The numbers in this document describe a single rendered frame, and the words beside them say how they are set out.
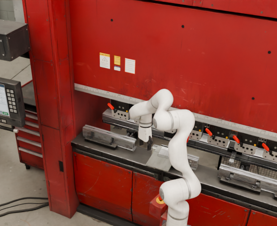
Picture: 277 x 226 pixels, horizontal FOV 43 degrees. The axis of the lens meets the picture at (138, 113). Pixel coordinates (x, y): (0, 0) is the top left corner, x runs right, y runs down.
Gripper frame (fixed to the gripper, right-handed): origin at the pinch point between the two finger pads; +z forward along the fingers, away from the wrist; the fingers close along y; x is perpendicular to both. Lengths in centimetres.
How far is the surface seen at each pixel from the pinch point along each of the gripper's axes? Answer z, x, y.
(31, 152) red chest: 67, -30, -170
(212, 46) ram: -66, 42, 15
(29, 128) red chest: 37, -31, -165
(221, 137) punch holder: 1, 57, 16
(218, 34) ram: -74, 43, 18
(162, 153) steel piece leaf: 22.1, 30.9, -20.9
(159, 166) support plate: 25.5, 19.6, -9.2
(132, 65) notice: -48, 14, -36
